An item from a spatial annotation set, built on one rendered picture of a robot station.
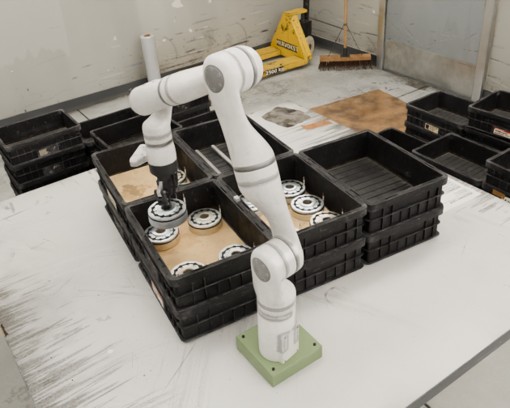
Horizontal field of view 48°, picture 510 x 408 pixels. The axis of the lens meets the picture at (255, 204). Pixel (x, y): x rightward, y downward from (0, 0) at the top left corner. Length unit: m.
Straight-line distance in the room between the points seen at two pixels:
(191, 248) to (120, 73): 3.54
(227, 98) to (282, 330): 0.56
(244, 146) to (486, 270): 0.94
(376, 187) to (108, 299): 0.92
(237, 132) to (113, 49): 3.92
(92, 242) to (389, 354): 1.05
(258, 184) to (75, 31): 3.83
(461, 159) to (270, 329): 1.91
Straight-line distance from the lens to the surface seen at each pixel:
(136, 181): 2.04
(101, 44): 4.97
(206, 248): 1.66
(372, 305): 1.65
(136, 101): 1.38
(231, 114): 1.13
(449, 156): 3.08
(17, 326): 1.78
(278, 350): 1.41
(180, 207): 1.52
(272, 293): 1.27
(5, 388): 2.64
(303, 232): 1.52
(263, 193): 1.17
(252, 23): 5.65
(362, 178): 1.95
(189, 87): 1.26
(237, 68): 1.12
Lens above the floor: 1.83
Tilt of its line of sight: 33 degrees down
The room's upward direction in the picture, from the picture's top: 5 degrees counter-clockwise
